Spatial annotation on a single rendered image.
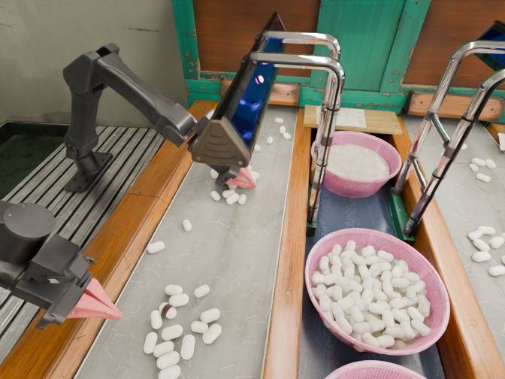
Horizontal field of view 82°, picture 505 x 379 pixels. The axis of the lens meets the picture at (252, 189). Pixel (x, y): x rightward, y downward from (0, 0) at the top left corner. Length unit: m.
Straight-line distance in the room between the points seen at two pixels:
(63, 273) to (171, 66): 1.85
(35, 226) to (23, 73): 2.35
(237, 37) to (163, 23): 1.01
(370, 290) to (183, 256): 0.40
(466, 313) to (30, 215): 0.72
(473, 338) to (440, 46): 0.87
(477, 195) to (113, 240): 0.94
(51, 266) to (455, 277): 0.69
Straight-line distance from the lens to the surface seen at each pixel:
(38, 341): 0.66
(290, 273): 0.62
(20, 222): 0.47
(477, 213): 0.95
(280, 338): 0.56
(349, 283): 0.66
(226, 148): 0.38
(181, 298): 0.61
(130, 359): 0.61
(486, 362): 0.66
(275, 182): 0.84
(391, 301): 0.67
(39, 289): 0.51
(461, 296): 0.71
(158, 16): 2.11
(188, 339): 0.57
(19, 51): 2.70
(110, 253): 0.71
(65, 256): 0.45
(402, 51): 1.17
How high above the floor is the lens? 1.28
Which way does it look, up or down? 42 degrees down
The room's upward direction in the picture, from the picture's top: straight up
